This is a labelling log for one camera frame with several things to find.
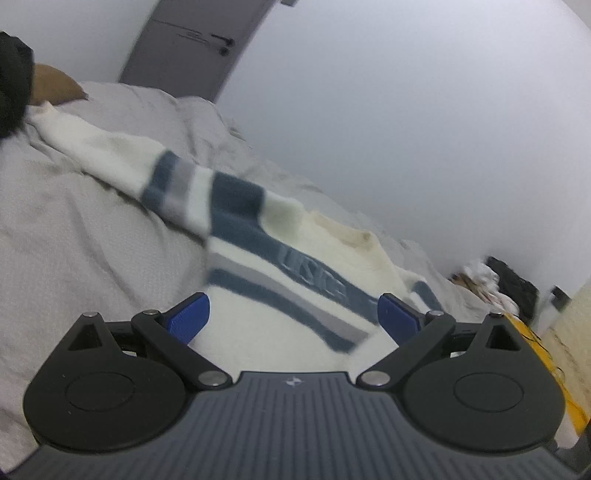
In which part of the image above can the cream lace cover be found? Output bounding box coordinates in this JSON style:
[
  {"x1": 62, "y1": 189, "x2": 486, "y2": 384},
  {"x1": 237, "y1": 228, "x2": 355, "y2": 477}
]
[{"x1": 538, "y1": 277, "x2": 591, "y2": 418}]

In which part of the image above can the yellow cloth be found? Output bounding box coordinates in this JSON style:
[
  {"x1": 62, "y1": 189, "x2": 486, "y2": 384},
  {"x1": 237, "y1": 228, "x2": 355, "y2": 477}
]
[{"x1": 502, "y1": 313, "x2": 591, "y2": 437}]

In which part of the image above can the grey door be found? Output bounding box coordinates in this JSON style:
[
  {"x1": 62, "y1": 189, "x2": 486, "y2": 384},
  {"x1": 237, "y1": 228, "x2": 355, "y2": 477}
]
[{"x1": 118, "y1": 0, "x2": 277, "y2": 103}]

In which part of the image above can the black bag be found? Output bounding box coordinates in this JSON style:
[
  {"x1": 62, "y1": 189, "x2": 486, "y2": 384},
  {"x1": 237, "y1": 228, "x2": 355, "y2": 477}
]
[{"x1": 486, "y1": 256, "x2": 540, "y2": 324}]

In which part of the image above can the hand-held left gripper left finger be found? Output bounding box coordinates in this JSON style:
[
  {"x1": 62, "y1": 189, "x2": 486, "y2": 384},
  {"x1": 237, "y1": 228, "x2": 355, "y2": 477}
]
[{"x1": 62, "y1": 293, "x2": 232, "y2": 391}]

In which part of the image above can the black fuzzy cloth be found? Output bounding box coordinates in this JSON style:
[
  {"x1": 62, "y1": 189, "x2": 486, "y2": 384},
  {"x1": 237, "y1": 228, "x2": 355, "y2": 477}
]
[{"x1": 0, "y1": 31, "x2": 36, "y2": 140}]

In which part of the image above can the grey bed sheet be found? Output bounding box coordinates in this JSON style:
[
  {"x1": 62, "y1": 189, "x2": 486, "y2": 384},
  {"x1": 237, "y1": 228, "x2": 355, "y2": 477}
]
[{"x1": 0, "y1": 80, "x2": 497, "y2": 462}]

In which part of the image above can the brown pillow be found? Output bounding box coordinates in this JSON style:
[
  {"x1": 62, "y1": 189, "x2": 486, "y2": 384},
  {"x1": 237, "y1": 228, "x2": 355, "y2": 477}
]
[{"x1": 31, "y1": 64, "x2": 89, "y2": 105}]

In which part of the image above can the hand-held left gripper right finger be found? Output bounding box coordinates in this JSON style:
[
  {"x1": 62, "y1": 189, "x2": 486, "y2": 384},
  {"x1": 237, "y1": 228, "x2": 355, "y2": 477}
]
[{"x1": 357, "y1": 292, "x2": 523, "y2": 387}]

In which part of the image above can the white crumpled cloth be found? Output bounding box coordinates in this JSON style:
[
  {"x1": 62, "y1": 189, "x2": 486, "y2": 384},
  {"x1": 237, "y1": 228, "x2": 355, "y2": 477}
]
[{"x1": 455, "y1": 261, "x2": 520, "y2": 317}]

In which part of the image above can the white blue striped sweater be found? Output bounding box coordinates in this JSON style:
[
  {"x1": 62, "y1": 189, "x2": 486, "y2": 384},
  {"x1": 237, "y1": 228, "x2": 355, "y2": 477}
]
[{"x1": 28, "y1": 102, "x2": 446, "y2": 374}]

